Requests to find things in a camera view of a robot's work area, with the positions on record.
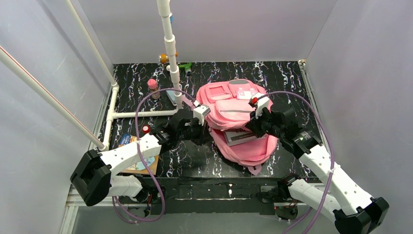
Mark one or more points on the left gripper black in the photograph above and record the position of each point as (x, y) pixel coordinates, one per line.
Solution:
(199, 131)

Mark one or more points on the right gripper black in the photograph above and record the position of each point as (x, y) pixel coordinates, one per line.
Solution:
(256, 122)

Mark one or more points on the grey ianra book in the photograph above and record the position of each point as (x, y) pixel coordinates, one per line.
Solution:
(240, 136)

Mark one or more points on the pink student backpack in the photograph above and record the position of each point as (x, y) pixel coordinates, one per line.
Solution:
(229, 110)

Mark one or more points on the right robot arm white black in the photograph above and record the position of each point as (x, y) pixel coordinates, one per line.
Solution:
(347, 205)

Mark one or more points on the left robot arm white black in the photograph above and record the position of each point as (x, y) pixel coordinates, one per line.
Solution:
(97, 175)

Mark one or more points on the light blue eraser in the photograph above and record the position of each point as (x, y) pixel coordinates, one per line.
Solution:
(171, 96)

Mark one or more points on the red cap small bottle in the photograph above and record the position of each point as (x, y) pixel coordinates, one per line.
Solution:
(146, 129)

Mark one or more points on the pink cap bottle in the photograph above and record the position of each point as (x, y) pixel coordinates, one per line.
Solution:
(153, 87)

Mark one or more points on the green white marker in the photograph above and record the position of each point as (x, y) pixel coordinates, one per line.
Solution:
(187, 67)

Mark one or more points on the blue children's book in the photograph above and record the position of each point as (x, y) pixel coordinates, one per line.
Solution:
(126, 139)

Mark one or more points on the orange children's book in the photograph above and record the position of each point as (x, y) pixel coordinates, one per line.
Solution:
(140, 169)

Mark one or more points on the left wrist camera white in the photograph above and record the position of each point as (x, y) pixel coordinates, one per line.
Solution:
(200, 111)

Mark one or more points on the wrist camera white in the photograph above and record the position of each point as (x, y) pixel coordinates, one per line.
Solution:
(258, 102)
(200, 111)

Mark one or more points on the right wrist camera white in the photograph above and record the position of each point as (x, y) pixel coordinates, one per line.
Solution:
(258, 102)

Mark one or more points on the orange bottle at wall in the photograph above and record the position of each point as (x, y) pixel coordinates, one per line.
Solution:
(165, 58)

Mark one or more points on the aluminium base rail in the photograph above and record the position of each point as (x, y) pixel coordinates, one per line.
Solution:
(197, 195)

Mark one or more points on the white pvc pipe frame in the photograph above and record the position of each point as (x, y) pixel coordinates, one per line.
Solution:
(10, 62)

